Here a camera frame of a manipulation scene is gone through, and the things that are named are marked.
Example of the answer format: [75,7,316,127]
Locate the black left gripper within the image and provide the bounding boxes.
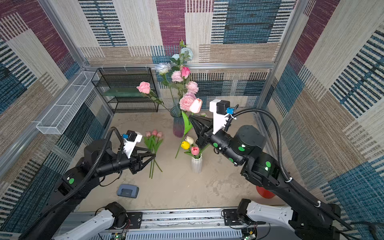
[95,146,157,179]

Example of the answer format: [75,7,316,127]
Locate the pink tulip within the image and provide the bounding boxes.
[155,131,163,172]
[174,98,204,159]
[150,130,158,179]
[144,131,158,171]

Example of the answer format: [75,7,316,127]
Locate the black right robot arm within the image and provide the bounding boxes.
[190,109,353,240]

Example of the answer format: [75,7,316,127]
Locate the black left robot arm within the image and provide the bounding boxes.
[19,127,156,240]

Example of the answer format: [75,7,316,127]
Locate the purple glass vase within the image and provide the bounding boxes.
[170,105,185,138]

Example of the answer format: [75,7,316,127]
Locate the white ribbed vase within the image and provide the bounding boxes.
[191,156,203,174]

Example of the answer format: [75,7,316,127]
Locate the cream white tulip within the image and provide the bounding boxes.
[185,136,195,145]

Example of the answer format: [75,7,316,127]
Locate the yellow tulip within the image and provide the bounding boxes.
[181,141,191,150]

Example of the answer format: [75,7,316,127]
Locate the grey blue small case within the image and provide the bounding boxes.
[117,184,140,199]

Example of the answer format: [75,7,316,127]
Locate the pink rose bouquet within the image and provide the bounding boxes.
[155,40,203,112]

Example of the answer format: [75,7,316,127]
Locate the green mat on shelf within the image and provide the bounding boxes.
[102,88,142,98]

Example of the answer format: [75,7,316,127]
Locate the red cup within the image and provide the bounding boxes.
[256,186,276,199]

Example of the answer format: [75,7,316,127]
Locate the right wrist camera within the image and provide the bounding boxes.
[209,99,235,134]

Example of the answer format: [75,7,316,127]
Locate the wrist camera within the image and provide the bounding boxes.
[209,99,235,134]
[122,130,143,159]

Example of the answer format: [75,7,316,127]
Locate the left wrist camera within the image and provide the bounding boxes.
[122,130,143,159]

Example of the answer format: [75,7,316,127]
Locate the black wire shelf rack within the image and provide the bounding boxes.
[91,67,159,114]

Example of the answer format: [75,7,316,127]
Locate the white wire mesh basket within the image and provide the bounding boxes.
[36,71,95,135]

